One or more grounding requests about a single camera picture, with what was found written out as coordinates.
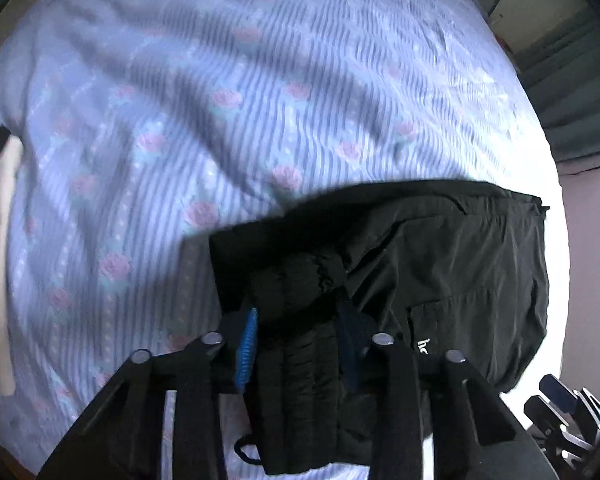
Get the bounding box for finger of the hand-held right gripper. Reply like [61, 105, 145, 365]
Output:
[523, 395, 597, 457]
[538, 373, 600, 432]

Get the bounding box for blue floral striped bed sheet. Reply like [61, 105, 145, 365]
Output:
[0, 0, 565, 480]

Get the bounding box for black pants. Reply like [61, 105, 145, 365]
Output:
[208, 180, 551, 476]

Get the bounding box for green curtain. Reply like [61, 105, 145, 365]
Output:
[517, 7, 600, 162]

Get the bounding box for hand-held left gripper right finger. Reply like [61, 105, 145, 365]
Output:
[335, 304, 557, 480]

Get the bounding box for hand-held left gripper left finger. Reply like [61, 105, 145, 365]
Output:
[37, 307, 259, 480]

